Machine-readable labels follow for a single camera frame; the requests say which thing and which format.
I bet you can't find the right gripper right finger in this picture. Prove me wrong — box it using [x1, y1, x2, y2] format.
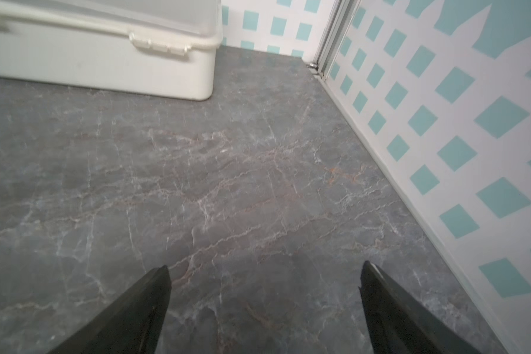
[359, 261, 479, 353]

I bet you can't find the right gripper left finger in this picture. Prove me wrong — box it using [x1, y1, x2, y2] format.
[50, 265, 172, 353]

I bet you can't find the white plastic storage box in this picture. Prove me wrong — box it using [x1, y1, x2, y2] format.
[0, 1, 223, 101]

